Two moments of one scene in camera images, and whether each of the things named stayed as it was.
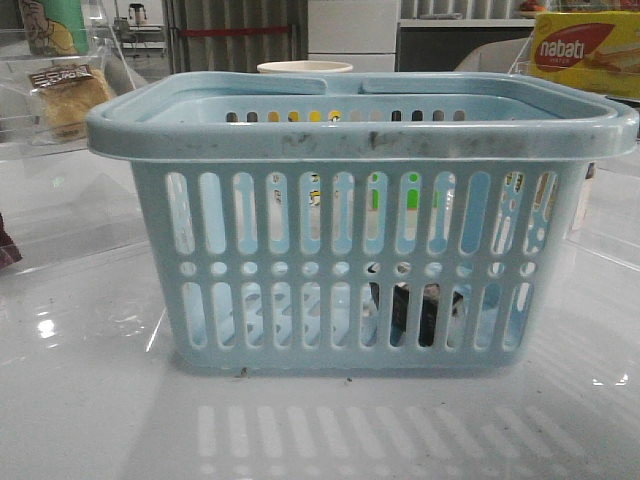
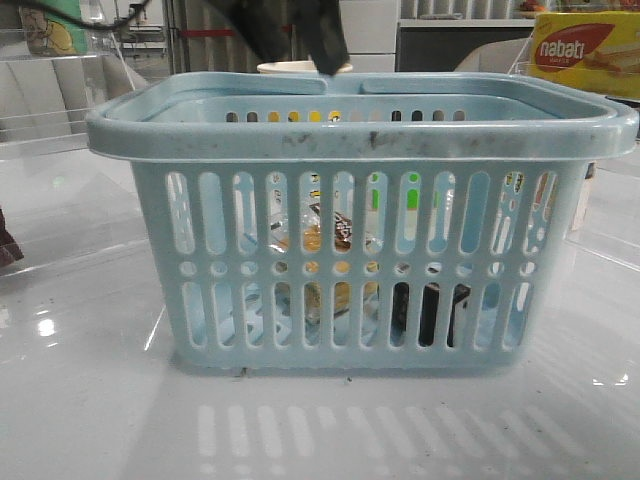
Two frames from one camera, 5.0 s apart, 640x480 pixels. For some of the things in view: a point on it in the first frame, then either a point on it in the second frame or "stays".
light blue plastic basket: x=376 y=224 stays
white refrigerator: x=362 y=33 stays
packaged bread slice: x=67 y=93 -> x=311 y=241
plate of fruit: x=531 y=7 stays
